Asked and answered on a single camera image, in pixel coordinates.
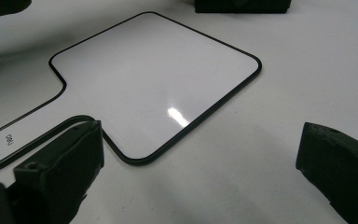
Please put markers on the black whiteboard eraser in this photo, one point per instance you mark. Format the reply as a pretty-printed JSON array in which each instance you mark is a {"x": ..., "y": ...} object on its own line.
[{"x": 242, "y": 5}]

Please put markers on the white paddle whiteboard black rim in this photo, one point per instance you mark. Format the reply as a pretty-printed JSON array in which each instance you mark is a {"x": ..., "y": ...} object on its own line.
[{"x": 155, "y": 84}]

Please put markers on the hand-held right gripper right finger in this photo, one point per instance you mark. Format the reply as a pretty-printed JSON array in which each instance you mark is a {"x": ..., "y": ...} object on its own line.
[{"x": 341, "y": 165}]

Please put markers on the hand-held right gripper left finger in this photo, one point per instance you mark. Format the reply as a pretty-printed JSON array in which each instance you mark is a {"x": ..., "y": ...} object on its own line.
[{"x": 62, "y": 168}]

